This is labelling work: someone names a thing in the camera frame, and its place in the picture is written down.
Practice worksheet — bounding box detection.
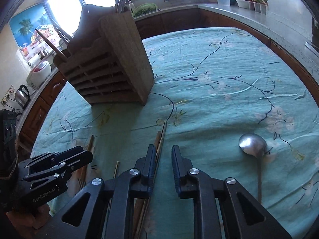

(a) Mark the fruit poster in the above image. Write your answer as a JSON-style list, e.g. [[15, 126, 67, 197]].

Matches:
[[9, 4, 61, 61]]

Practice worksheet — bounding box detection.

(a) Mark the thin steel chopstick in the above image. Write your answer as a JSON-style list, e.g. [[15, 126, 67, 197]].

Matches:
[[107, 161, 120, 215]]

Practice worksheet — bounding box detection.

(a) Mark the teal floral tablecloth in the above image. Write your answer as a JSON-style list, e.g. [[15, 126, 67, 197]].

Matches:
[[32, 27, 318, 238]]

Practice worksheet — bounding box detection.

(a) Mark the wooden utensil holder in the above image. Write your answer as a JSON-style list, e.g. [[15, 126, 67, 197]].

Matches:
[[53, 4, 155, 105]]

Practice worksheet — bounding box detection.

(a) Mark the electric kettle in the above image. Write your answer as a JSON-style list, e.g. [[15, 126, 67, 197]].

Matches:
[[15, 85, 30, 109]]

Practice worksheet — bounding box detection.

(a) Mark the dark patterned chopstick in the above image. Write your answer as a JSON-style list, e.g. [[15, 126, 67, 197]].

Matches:
[[132, 131, 162, 239], [133, 121, 167, 239]]

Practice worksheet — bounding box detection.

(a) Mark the light bamboo chopstick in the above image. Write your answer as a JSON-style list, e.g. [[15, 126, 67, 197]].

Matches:
[[79, 135, 95, 185]]

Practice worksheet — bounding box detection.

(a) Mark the steel spoon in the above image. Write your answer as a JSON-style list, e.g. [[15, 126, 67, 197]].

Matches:
[[238, 133, 267, 203]]

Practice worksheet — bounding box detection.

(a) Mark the left hand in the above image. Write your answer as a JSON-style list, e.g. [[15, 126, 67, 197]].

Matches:
[[6, 204, 51, 238]]

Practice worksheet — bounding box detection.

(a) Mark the green colander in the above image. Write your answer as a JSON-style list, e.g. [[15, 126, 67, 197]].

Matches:
[[132, 3, 158, 18]]

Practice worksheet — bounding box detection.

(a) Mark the white pink rice cooker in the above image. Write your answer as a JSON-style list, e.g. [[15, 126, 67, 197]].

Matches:
[[27, 61, 51, 90]]

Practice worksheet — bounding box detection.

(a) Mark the patterned wooden chopstick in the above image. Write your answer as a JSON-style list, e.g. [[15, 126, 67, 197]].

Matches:
[[35, 29, 67, 62]]

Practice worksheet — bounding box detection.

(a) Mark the wall power strip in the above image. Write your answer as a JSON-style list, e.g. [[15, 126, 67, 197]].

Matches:
[[1, 85, 15, 107]]

